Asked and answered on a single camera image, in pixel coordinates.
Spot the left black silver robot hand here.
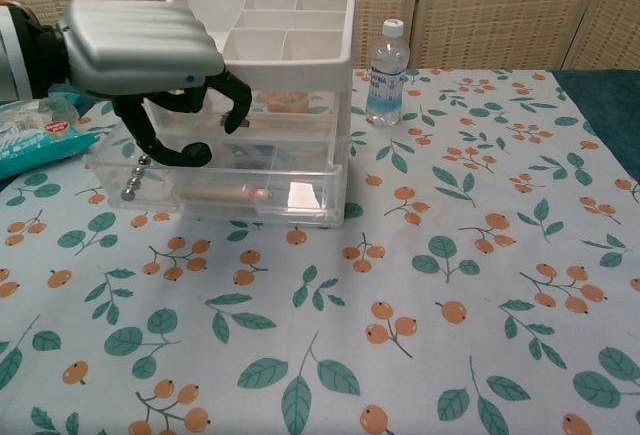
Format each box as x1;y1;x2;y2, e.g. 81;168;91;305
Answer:
59;0;254;169

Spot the clear plastic drawer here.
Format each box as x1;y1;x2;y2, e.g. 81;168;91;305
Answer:
84;152;349;229

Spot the white plastic drawer organizer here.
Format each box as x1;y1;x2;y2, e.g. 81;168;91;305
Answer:
144;0;357;229

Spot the teal snack bag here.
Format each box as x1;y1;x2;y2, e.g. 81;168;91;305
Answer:
0;89;99;181

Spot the wooden pencil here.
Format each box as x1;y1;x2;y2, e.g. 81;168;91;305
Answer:
179;184;274;202

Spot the clear plastic water bottle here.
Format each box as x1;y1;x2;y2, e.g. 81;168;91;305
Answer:
364;18;412;128

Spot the woven bamboo folding screen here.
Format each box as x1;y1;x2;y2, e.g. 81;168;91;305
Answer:
0;0;640;76

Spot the floral print tablecloth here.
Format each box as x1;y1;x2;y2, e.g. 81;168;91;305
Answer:
0;68;640;435

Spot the dark teal table cover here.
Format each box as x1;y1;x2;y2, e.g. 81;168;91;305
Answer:
0;67;640;156

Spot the metal bead chain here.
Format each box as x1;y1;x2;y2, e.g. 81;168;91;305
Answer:
122;154;151;201

